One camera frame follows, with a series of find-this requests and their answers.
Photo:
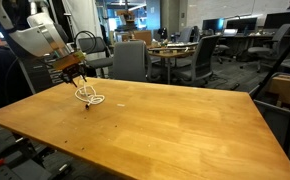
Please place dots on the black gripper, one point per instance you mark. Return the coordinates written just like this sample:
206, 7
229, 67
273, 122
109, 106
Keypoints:
72, 72

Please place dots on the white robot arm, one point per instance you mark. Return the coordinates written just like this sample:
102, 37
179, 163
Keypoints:
28, 40

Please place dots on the gray mesh chair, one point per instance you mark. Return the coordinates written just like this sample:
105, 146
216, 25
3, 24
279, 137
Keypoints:
100, 63

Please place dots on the gray drawer cabinet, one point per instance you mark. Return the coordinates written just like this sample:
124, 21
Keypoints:
45, 80

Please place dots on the clear tape piece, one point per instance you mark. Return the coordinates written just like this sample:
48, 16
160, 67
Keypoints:
121, 105

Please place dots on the gray padded chair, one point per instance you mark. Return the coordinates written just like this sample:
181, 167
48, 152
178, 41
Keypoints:
130, 60

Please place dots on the white curtain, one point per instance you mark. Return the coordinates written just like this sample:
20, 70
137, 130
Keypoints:
81, 16

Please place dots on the tall brown cardboard box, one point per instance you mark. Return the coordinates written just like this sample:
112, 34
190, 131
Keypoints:
143, 37

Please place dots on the wooden office desk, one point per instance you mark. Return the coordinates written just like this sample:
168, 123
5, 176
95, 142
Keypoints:
171, 53

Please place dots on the dark office chair backrest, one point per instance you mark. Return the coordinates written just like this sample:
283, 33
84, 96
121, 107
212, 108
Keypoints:
186, 33

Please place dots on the black computer monitor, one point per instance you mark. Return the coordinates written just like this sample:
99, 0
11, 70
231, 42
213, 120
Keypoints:
241, 24
213, 24
285, 19

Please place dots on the open laptop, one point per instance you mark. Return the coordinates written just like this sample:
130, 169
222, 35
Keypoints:
230, 32

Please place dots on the dark gray office chair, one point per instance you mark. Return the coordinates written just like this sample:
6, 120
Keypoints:
271, 43

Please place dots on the gray plastic bin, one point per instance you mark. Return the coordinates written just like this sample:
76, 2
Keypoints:
275, 123

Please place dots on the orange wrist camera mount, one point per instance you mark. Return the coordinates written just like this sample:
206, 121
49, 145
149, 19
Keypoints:
66, 61

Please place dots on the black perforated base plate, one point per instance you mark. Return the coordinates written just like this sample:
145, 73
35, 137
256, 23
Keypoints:
25, 166

